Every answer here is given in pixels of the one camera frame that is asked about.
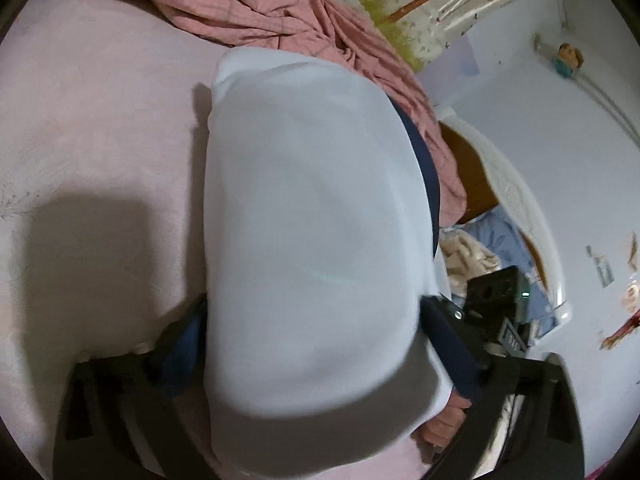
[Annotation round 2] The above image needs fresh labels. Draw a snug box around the white and navy jacket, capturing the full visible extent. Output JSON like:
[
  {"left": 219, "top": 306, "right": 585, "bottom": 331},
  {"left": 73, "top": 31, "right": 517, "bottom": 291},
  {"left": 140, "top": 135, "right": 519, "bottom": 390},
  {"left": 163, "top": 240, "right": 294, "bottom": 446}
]
[{"left": 202, "top": 47, "right": 471, "bottom": 476}]

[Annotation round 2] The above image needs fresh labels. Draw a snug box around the person's right hand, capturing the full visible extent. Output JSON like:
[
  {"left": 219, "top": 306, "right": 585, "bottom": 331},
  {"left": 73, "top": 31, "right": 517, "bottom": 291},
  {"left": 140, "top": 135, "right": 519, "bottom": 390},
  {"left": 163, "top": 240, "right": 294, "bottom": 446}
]
[{"left": 422, "top": 391, "right": 473, "bottom": 461}]

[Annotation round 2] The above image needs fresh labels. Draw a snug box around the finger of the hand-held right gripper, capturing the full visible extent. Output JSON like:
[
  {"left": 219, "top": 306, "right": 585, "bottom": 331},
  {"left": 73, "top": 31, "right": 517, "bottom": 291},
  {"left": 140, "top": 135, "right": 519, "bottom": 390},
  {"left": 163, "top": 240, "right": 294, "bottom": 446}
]
[{"left": 439, "top": 297, "right": 468, "bottom": 323}]

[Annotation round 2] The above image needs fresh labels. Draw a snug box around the pink checked quilt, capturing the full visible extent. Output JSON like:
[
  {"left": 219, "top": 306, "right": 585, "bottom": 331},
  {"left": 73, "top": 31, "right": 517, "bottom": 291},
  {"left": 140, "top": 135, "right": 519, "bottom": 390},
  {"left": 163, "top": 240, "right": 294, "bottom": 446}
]
[{"left": 42, "top": 0, "right": 468, "bottom": 223}]

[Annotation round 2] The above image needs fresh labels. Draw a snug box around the tree print curtain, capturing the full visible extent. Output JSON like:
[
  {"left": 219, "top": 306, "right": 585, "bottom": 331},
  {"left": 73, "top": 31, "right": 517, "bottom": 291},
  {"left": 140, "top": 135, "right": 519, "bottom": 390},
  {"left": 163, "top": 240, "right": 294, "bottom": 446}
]
[{"left": 300, "top": 0, "right": 566, "bottom": 73}]

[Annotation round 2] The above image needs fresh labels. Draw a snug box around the white and wood headboard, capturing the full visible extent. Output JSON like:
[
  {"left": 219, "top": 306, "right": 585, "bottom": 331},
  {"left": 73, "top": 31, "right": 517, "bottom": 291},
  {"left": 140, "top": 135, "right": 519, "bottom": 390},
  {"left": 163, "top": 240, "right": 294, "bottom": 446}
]
[{"left": 435, "top": 105, "right": 571, "bottom": 341}]

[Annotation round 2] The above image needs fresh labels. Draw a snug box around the blue white wall sticker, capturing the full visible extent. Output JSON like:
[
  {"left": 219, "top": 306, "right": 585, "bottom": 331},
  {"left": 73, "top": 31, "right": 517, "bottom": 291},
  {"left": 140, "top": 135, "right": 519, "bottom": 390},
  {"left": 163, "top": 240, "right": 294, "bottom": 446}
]
[{"left": 585, "top": 245, "right": 616, "bottom": 288}]

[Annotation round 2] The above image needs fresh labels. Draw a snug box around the small doll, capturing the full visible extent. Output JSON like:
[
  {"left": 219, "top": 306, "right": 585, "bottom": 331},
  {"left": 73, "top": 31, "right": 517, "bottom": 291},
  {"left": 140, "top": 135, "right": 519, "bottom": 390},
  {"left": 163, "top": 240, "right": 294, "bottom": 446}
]
[{"left": 550, "top": 42, "right": 585, "bottom": 80}]

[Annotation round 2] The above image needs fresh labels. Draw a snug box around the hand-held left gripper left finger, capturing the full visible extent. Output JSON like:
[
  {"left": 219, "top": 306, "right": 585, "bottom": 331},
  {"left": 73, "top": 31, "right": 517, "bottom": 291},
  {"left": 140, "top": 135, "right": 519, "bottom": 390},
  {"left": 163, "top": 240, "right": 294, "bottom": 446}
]
[{"left": 52, "top": 295, "right": 208, "bottom": 480}]

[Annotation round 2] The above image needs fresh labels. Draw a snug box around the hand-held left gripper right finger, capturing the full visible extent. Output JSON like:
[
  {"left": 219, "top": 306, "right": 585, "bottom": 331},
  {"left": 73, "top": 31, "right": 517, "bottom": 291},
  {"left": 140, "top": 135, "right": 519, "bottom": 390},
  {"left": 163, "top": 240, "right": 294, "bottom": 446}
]
[{"left": 420, "top": 297, "right": 585, "bottom": 480}]

